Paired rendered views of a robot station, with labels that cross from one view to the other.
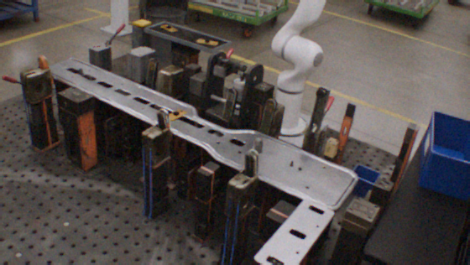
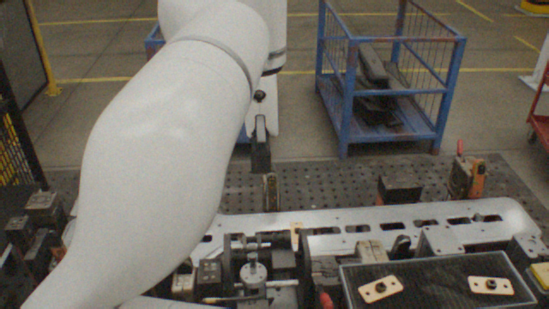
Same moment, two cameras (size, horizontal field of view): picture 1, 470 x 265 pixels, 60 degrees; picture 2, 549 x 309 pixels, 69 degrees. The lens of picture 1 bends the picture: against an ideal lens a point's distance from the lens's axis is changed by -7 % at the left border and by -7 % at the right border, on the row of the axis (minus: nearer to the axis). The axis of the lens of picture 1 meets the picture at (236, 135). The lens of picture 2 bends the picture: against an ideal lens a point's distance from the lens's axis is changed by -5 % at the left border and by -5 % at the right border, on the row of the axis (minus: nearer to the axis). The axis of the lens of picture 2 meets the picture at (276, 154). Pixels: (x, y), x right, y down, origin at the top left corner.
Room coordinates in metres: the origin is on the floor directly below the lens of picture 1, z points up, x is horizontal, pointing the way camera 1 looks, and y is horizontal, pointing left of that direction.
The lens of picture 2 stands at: (2.02, -0.30, 1.84)
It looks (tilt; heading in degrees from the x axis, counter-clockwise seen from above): 34 degrees down; 145
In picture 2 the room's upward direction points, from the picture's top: straight up
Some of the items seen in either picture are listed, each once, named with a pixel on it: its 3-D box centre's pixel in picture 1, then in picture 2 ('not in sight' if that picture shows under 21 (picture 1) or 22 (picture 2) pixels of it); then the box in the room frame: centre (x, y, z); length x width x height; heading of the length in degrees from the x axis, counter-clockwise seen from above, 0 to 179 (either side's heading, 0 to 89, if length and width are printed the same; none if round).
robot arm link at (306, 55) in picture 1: (300, 65); not in sight; (1.72, -0.23, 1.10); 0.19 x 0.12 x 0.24; 47
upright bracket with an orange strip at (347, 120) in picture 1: (335, 168); (82, 302); (1.22, -0.35, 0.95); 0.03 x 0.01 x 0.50; 60
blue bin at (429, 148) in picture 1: (450, 153); not in sight; (1.16, -0.70, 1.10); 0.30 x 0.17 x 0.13; 160
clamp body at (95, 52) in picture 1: (101, 82); (509, 288); (1.80, 0.65, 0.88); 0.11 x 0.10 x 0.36; 150
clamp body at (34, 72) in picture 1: (40, 110); (456, 207); (1.49, 0.82, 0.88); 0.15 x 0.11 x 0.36; 150
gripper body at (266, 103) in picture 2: not in sight; (257, 93); (1.52, 0.00, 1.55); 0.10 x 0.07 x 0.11; 150
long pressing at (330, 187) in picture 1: (170, 115); (304, 231); (1.36, 0.24, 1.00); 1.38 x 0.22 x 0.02; 60
